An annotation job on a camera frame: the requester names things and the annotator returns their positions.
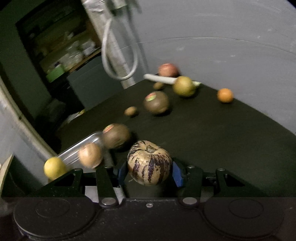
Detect striped pepino melon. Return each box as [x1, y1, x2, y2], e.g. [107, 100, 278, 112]
[127, 140, 173, 186]

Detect tan round potato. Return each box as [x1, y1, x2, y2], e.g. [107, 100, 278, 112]
[78, 143, 103, 169]

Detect metal tray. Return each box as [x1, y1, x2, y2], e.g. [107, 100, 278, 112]
[57, 131, 113, 173]

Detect yellow lemon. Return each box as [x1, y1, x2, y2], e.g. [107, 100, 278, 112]
[44, 157, 67, 181]

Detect brown kiwi with sticker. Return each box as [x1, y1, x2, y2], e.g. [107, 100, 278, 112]
[144, 91, 170, 114]

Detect orange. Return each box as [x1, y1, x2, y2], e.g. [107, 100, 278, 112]
[217, 88, 234, 103]

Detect yellow-green pear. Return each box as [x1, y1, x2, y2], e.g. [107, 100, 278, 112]
[173, 76, 196, 97]

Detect white leek stalk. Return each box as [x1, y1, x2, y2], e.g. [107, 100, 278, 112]
[144, 74, 201, 87]

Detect red apple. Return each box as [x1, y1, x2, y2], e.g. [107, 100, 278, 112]
[158, 63, 179, 77]

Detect white cable loop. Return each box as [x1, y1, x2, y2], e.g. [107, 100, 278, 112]
[101, 17, 139, 81]

